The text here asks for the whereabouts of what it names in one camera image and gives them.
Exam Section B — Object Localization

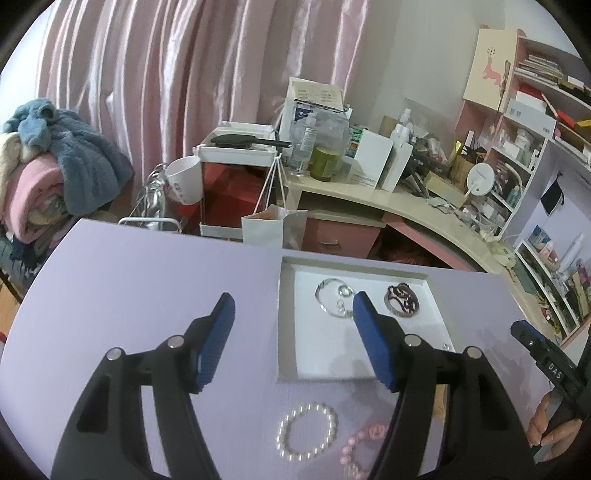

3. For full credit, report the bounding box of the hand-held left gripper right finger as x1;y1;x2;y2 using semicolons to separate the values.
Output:
352;291;536;480

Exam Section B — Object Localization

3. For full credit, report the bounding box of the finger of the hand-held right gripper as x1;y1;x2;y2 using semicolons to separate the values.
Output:
510;320;561;370

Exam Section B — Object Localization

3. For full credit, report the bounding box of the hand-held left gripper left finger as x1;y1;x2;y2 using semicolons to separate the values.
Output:
50;292;236;480

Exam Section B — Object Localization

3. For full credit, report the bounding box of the silver cuff bangle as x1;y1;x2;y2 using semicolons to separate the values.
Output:
384;283;421;319

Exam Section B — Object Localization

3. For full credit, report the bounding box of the dark bead bracelet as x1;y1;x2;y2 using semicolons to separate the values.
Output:
387;285;416;313

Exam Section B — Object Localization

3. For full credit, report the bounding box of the shallow cardboard box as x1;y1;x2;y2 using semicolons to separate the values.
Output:
277;256;455;384

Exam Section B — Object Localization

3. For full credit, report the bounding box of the thin silver bangle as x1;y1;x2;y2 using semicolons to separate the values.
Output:
315;279;356;319

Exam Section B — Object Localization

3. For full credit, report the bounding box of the person's right hand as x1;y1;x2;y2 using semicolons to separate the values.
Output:
526;392;583;462

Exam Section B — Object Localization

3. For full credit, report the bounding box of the lilac felt table cover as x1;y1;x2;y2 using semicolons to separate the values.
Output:
0;218;551;480

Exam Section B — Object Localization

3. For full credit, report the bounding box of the white paper bag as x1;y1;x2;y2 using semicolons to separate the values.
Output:
240;156;308;253

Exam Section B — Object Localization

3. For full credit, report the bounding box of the beige curved desk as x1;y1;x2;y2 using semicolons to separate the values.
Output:
281;170;523;278

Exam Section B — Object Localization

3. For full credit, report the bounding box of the pink bookshelf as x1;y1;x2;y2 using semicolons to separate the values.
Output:
456;28;591;348

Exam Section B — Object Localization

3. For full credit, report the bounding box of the silver foil bag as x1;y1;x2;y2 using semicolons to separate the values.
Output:
137;170;168;223

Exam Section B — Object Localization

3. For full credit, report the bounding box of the round white mirror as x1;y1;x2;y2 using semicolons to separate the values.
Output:
464;162;498;205

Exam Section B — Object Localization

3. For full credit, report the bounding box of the white cup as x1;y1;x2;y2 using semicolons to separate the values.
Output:
164;155;204;206

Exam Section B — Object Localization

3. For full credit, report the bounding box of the white product box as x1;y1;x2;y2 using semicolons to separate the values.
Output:
350;128;394;189

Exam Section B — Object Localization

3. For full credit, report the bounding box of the green glass jar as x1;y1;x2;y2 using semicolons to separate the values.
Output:
310;145;343;182

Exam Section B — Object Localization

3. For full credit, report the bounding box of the white storage cart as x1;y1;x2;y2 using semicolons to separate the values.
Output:
193;122;283;241

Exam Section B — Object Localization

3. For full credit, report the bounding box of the clear plastic bottle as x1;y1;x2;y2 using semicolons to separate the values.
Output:
289;115;320;177

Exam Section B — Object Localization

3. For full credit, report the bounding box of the black hairbrush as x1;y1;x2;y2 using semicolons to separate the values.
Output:
209;133;293;150

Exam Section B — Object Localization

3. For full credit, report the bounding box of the blue fluffy robe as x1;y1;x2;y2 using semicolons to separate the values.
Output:
4;98;136;216

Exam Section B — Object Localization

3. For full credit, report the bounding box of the pink folded blanket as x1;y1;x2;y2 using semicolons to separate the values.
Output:
4;164;71;244

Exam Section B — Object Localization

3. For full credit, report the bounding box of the white and blue carton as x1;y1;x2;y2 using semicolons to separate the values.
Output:
279;77;352;163

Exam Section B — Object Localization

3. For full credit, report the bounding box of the cream cabinet door cat print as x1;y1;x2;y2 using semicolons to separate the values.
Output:
462;28;520;112

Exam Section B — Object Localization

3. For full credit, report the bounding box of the cream fluffy blanket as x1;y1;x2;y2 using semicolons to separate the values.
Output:
0;133;34;200

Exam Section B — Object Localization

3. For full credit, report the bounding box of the pink curtain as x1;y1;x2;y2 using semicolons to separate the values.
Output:
36;0;372;163

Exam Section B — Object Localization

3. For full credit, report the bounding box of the pink bead paw bracelet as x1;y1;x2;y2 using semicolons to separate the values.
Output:
339;424;389;480

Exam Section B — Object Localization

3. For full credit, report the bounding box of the white pearl bracelet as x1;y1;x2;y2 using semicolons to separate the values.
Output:
276;402;339;462

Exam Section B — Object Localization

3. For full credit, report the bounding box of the black drawstring pouch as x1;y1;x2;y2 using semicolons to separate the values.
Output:
540;179;566;216

